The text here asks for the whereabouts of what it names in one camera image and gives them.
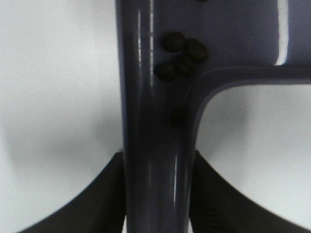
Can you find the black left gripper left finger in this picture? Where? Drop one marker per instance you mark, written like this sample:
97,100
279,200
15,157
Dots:
99,208

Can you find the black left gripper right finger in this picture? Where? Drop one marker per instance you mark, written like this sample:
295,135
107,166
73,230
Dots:
217,207

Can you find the pile of coffee beans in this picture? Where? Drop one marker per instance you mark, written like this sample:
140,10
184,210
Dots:
179,51

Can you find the grey plastic dustpan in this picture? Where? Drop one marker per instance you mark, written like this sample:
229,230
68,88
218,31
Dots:
251,43

